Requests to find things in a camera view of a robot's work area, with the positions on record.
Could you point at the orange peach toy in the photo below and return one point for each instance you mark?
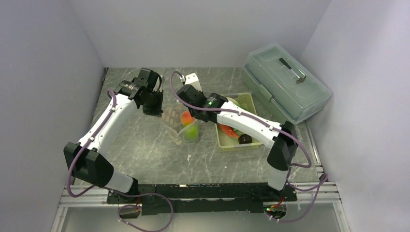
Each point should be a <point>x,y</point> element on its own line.
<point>186,119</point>

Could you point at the dark purple mangosteen toy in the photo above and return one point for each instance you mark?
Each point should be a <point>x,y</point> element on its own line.
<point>245,139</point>

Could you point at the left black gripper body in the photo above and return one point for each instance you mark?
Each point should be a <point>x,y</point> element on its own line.
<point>153,106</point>

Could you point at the clear dotted zip bag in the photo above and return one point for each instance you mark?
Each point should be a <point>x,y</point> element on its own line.
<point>170,120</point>

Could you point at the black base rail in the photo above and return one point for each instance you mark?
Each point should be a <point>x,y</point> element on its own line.
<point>199,198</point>

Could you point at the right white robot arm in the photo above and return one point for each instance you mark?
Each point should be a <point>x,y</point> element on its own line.
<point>279,138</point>

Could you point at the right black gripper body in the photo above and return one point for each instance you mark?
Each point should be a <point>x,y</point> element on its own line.
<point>194,109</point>

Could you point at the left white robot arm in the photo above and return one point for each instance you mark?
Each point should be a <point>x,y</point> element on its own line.
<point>86,158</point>

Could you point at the pale green plastic basket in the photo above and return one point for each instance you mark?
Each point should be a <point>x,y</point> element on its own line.
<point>227,143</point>

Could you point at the clear lidded storage box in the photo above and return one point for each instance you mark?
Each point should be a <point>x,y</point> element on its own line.
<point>275,87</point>

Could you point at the green cabbage toy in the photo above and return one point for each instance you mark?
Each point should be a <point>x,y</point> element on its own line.
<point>234,102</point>

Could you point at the green toy apple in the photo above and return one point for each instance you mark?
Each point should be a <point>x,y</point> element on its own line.
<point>191,132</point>

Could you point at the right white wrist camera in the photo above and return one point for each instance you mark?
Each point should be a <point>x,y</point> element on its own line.
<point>191,79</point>

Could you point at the red watermelon slice toy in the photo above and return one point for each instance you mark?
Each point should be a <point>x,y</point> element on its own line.
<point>227,130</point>

